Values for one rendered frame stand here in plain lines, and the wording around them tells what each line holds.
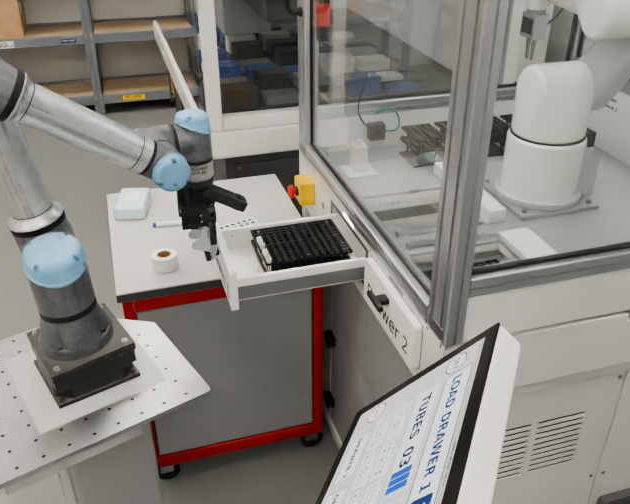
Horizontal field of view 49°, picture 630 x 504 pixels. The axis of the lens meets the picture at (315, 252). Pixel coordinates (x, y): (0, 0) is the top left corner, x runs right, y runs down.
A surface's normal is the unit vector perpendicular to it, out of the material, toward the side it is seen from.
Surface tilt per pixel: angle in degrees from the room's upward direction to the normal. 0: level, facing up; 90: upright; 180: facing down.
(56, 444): 0
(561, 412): 90
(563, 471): 90
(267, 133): 90
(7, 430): 0
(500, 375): 40
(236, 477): 0
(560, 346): 90
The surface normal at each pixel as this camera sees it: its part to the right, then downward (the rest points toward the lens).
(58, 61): 0.26, 0.49
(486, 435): 0.60, -0.55
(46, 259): 0.02, -0.77
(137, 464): 0.58, 0.42
